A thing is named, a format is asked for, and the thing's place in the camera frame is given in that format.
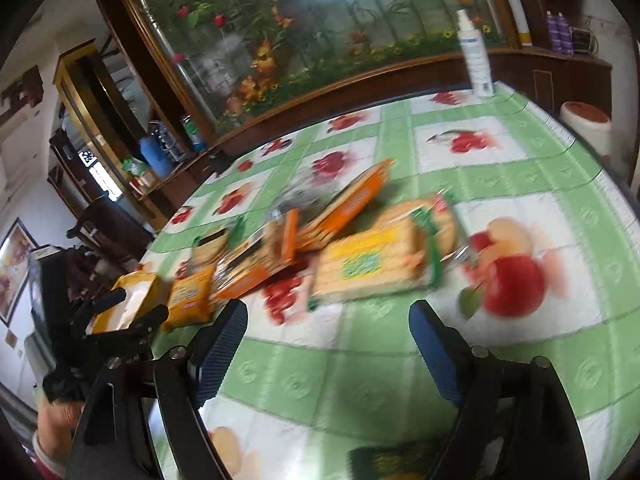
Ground floral glass partition screen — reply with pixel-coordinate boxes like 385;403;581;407
122;0;518;134

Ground yellow cheese biscuit pack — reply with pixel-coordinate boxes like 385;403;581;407
162;266;215;332

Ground green fruit pattern tablecloth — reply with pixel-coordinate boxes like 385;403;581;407
134;81;640;480

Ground round cracker pack black label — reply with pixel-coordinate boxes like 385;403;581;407
190;216;245;269

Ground yellow cardboard tray box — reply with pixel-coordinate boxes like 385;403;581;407
91;271;163;334

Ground green label square cracker pack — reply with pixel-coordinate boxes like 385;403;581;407
310;219;442;304

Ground round cracker pack green ends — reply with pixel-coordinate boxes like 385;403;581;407
373;190;469;263

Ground blue water jug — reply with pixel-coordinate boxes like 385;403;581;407
140;136;174;179

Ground white spray bottle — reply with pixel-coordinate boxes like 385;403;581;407
457;9;495;99

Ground orange cracker pack barcode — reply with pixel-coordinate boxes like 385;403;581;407
214;209;299;300

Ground wooden low cabinet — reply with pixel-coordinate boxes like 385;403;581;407
127;148;235;231

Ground slim orange cracker pack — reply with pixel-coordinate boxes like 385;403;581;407
296;158;395;252

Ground purple bottles pair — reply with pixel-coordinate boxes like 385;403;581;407
547;11;574;56

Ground dark green snack packet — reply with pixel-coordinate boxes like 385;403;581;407
348;439;444;480

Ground framed wall painting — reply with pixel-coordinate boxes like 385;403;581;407
0;218;38;326

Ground dark wooden chair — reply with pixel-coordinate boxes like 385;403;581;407
66;193;155;260

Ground person's left hand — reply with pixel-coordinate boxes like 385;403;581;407
32;394;85;480

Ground clear packet dark snack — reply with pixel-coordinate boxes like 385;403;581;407
267;169;335;223

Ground green white bag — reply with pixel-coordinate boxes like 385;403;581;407
122;157;149;178

